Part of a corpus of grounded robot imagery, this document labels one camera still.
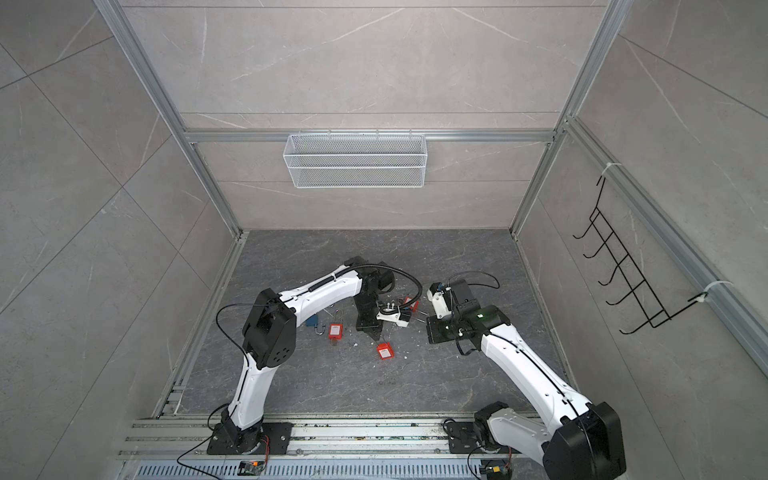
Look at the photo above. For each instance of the white wire mesh basket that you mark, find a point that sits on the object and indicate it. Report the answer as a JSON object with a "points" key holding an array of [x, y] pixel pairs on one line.
{"points": [[356, 160]]}

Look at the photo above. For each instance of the metal base rail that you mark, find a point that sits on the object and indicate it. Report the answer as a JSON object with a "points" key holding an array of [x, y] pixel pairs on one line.
{"points": [[396, 446]]}

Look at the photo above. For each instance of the red safety padlock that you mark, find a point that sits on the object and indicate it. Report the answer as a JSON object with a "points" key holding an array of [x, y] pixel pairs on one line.
{"points": [[335, 328], [413, 306], [385, 351]]}

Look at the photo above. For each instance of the blue padlock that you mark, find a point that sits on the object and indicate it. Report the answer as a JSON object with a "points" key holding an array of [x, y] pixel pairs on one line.
{"points": [[312, 321]]}

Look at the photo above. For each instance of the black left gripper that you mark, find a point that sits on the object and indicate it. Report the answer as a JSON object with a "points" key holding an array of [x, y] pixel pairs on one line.
{"points": [[375, 327]]}

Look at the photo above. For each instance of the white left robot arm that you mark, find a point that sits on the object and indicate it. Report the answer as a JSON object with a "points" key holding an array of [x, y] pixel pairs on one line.
{"points": [[270, 336]]}

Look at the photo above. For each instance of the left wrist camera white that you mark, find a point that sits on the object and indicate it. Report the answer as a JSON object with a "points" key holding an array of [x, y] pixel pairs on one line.
{"points": [[394, 313]]}

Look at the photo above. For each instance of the black wire hook rack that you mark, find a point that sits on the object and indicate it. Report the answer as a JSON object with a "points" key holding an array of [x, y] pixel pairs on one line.
{"points": [[626, 270]]}

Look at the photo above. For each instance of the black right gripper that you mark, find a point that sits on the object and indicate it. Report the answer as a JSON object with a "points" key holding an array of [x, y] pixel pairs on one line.
{"points": [[433, 327]]}

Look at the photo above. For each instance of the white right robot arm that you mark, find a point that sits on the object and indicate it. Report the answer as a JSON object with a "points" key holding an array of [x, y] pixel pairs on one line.
{"points": [[534, 384]]}

